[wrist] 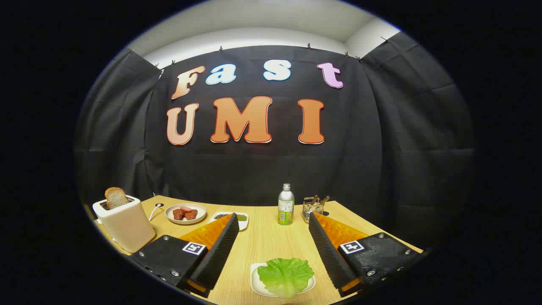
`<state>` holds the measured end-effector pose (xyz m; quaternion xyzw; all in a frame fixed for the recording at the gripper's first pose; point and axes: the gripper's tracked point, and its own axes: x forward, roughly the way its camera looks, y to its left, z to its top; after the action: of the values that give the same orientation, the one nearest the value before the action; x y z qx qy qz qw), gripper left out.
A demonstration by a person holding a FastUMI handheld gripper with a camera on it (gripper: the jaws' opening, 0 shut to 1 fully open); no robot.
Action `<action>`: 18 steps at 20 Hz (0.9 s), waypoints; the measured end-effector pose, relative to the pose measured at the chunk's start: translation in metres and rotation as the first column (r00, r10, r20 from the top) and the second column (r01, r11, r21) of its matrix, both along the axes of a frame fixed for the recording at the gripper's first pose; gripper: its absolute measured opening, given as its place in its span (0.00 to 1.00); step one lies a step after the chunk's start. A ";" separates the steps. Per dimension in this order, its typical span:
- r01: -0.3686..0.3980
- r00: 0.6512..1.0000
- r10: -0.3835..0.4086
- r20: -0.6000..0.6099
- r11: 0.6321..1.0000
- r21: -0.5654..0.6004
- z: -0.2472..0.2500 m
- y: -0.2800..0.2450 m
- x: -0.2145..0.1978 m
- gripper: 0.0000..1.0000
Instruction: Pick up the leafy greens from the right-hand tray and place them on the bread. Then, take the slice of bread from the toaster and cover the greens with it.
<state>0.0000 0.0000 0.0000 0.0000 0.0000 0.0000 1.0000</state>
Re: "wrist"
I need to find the white toaster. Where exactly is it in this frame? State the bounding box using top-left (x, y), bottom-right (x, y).
top-left (92, 195), bottom-right (156, 253)

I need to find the black backdrop cloth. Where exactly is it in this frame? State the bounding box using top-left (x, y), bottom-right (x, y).
top-left (74, 32), bottom-right (475, 255)

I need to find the round white plate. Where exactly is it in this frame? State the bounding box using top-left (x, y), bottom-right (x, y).
top-left (165, 203), bottom-right (207, 225)

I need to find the toasted bread slice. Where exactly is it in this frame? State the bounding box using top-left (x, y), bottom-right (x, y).
top-left (105, 187), bottom-right (130, 210)

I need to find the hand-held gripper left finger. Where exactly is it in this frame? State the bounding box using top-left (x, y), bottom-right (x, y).
top-left (129, 213), bottom-right (240, 298)

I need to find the green lettuce leaf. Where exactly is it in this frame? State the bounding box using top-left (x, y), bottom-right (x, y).
top-left (257, 258), bottom-right (315, 299)

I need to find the white divided dish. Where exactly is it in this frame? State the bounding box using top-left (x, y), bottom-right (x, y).
top-left (209, 211), bottom-right (249, 231)

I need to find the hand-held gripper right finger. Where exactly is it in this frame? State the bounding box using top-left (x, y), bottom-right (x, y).
top-left (308, 212), bottom-right (424, 297)

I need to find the silver bottle with green label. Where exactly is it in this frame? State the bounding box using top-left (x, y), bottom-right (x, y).
top-left (278, 183), bottom-right (295, 225)

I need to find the small white square plate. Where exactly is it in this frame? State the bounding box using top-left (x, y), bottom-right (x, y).
top-left (250, 263), bottom-right (316, 297)

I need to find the metal wire basket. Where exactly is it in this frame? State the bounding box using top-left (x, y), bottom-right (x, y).
top-left (302, 196), bottom-right (326, 224)

